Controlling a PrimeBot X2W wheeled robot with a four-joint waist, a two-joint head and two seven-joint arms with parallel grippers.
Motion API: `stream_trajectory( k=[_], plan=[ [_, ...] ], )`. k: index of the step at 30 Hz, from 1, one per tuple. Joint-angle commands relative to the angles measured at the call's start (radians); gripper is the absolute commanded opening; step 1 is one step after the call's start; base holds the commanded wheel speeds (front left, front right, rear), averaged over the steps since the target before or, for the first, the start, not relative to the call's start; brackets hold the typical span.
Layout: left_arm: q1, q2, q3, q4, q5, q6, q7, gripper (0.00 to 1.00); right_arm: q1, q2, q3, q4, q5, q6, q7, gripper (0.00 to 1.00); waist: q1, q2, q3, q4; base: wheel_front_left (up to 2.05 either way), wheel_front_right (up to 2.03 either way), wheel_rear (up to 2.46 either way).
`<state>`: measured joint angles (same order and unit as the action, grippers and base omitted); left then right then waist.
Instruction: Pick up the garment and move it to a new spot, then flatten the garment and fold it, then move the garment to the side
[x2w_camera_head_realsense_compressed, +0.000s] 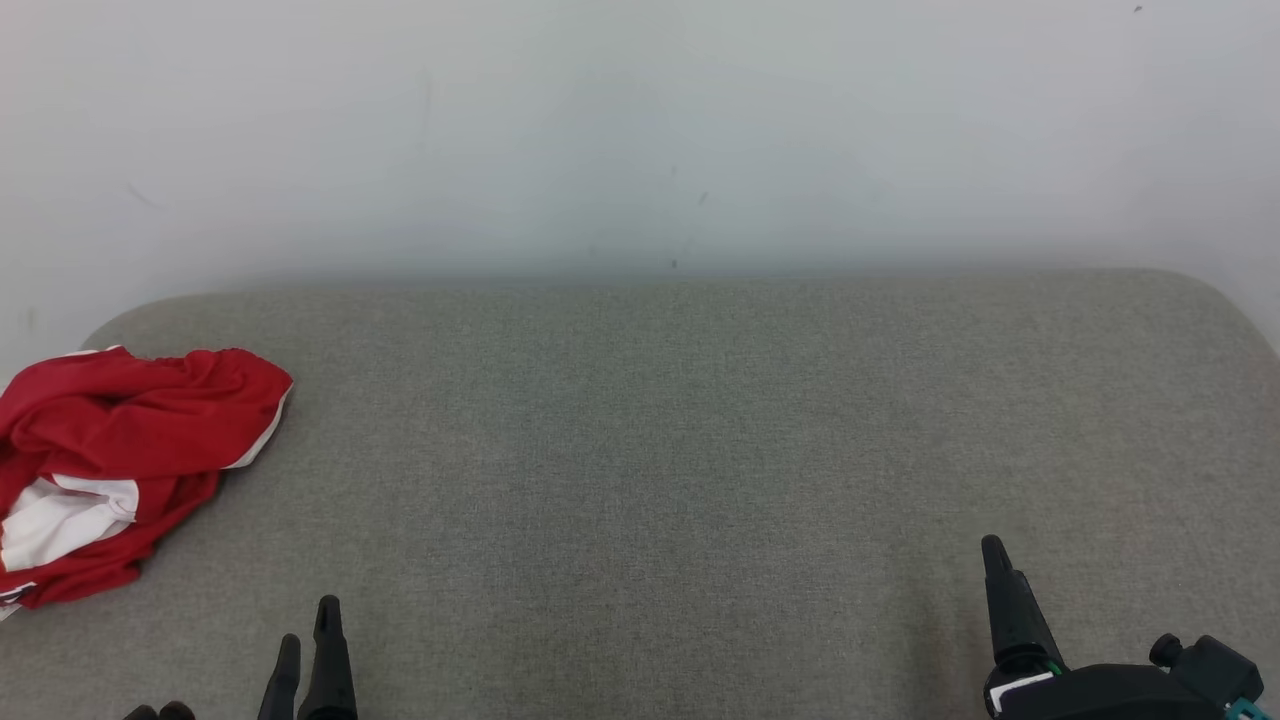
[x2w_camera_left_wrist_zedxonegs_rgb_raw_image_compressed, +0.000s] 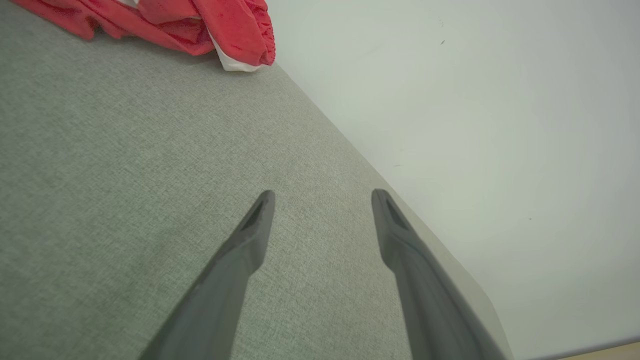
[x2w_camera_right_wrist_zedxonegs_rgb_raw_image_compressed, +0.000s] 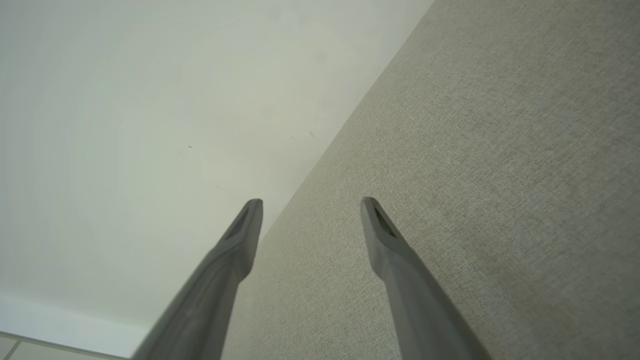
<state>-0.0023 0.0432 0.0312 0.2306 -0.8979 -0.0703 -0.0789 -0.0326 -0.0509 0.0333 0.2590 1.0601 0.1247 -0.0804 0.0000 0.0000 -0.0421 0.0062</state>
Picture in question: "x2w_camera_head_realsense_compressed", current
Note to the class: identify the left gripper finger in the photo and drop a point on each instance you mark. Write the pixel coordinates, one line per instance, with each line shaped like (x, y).
(282, 690)
(328, 670)

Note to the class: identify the red shorts with white stripes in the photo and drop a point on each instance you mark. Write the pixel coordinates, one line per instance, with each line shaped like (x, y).
(150, 400)

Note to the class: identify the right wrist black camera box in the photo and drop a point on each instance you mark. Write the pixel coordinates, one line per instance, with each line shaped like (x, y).
(1210, 668)

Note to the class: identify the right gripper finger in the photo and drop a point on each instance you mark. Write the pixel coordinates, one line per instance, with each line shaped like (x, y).
(1015, 620)

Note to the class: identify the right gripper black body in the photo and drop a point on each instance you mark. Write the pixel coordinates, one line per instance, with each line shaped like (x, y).
(1100, 695)

